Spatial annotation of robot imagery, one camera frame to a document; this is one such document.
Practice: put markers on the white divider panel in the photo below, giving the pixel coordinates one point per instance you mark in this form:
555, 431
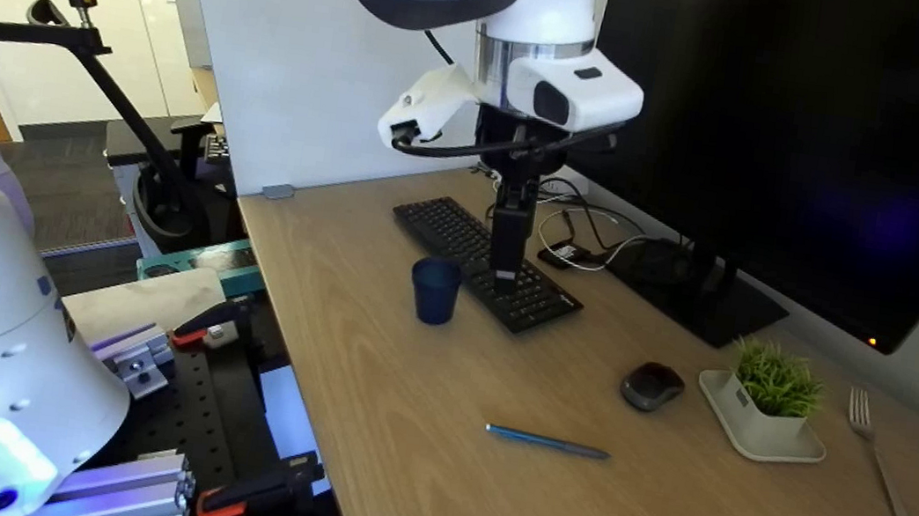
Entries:
300, 51

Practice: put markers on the small black device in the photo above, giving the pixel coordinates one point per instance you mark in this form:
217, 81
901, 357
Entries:
565, 254

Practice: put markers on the green plant in white pot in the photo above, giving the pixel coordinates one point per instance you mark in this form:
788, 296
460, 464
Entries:
771, 397

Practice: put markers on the silver fork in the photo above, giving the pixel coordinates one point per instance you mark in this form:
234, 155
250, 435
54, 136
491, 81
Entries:
884, 474

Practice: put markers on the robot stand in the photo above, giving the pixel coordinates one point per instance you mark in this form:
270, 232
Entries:
200, 410

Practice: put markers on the teal box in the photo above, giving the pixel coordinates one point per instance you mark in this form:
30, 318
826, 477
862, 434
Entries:
220, 258

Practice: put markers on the black and orange clamp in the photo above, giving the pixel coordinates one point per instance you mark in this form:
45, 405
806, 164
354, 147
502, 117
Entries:
260, 494
215, 324

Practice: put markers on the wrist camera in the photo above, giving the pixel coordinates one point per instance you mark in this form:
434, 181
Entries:
427, 103

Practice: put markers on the white tray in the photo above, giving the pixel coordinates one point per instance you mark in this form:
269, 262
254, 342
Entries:
798, 452

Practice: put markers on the blue cup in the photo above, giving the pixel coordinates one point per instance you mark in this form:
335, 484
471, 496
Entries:
434, 295

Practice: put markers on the black computer mouse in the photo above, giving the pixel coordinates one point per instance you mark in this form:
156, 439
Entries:
652, 386

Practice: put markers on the black office chair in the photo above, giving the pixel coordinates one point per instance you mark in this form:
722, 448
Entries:
172, 145

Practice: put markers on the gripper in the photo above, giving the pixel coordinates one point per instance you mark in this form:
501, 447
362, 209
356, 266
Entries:
517, 155

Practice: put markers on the black keyboard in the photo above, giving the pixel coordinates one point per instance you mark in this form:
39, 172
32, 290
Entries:
454, 235

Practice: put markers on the blue pen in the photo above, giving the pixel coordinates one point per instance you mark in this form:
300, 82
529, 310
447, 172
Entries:
542, 440

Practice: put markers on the black monitor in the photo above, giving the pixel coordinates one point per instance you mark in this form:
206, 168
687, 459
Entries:
798, 116

